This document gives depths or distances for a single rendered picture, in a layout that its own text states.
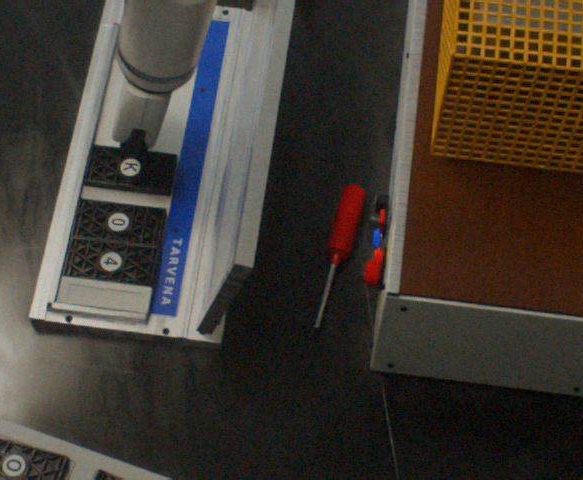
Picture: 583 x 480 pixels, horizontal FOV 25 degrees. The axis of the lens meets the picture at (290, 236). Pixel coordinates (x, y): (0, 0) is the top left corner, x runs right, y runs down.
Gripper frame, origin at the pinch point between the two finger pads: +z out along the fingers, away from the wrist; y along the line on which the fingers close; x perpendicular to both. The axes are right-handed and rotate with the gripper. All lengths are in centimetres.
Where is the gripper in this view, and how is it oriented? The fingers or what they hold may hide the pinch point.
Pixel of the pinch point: (136, 136)
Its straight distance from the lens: 150.1
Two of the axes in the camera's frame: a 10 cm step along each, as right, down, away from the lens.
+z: -2.3, 4.4, 8.7
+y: -1.2, 8.7, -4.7
